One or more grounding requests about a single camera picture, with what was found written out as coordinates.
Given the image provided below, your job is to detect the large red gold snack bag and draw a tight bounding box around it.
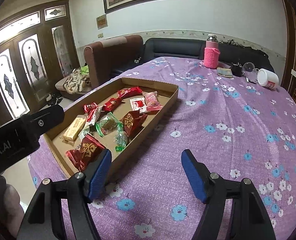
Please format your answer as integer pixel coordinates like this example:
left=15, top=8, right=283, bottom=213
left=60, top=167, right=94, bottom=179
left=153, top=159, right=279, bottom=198
left=66, top=134, right=105, bottom=172

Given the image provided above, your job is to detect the red gold snack packet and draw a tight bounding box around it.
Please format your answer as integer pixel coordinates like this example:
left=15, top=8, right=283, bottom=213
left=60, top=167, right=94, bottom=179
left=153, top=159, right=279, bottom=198
left=120, top=110, right=147, bottom=137

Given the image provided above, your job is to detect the white red snack packet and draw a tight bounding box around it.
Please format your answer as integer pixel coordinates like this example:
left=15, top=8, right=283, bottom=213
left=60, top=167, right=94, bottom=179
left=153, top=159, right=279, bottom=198
left=130, top=97, right=147, bottom=114

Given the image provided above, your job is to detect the pink snack packet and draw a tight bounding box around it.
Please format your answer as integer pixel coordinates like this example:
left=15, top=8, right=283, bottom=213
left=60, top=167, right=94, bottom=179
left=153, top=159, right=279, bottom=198
left=144, top=91, right=163, bottom=112

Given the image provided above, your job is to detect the red candy packet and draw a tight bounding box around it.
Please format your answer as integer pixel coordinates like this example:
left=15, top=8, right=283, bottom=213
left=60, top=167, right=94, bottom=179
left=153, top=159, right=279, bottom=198
left=102, top=97, right=124, bottom=112

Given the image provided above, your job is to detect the yellow biscuit packet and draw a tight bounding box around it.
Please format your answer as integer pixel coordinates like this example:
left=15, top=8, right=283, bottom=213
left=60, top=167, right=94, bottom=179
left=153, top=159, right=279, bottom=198
left=62, top=115, right=87, bottom=142

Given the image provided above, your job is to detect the small red snack packet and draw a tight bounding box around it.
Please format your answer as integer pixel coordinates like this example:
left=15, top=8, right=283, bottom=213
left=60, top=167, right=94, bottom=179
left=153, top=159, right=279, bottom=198
left=83, top=102, right=98, bottom=114

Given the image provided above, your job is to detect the patterned blanket on armchair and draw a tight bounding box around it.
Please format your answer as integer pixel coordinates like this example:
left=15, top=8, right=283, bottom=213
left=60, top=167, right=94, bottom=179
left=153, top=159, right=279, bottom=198
left=63, top=65, right=92, bottom=94

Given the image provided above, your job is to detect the dark wooden door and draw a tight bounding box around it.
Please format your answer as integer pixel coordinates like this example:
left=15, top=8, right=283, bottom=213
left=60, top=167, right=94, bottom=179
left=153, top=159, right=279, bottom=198
left=0, top=0, right=79, bottom=125

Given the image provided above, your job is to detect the green clear candy packet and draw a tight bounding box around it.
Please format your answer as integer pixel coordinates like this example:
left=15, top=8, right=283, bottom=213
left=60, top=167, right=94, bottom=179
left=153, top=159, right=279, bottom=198
left=95, top=112, right=120, bottom=137

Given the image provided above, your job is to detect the brown cardboard tray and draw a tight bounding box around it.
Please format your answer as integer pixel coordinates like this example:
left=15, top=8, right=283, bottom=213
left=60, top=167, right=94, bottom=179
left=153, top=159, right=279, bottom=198
left=44, top=77, right=179, bottom=178

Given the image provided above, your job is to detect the green clear snack packet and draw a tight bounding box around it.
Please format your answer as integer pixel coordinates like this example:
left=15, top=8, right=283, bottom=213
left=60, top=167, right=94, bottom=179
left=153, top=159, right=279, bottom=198
left=114, top=122, right=128, bottom=152

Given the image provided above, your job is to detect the brown fabric armchair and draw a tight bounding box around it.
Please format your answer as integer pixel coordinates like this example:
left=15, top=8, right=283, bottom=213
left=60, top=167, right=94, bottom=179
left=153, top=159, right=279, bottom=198
left=55, top=35, right=144, bottom=100

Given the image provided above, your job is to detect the white plastic jar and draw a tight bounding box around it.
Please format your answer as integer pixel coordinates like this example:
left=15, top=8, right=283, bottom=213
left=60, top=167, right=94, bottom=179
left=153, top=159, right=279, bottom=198
left=257, top=68, right=279, bottom=90

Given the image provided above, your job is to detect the clear glass cup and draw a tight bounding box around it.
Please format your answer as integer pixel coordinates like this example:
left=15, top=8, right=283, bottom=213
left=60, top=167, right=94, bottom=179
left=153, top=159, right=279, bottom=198
left=242, top=62, right=258, bottom=83

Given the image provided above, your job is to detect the small colourful booklet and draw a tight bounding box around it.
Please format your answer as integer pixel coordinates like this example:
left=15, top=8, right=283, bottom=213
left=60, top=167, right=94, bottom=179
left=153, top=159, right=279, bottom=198
left=217, top=67, right=233, bottom=79

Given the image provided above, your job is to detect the small black cup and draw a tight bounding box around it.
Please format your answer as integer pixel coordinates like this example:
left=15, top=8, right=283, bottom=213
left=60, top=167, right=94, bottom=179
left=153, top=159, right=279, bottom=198
left=230, top=63, right=243, bottom=77

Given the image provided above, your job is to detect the black leather sofa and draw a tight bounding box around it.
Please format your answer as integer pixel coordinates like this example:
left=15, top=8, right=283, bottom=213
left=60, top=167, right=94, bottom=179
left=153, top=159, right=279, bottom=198
left=110, top=38, right=274, bottom=77

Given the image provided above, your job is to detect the pink sleeved water bottle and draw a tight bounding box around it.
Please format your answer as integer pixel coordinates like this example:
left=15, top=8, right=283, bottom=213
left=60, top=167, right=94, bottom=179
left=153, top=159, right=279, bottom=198
left=204, top=34, right=220, bottom=69

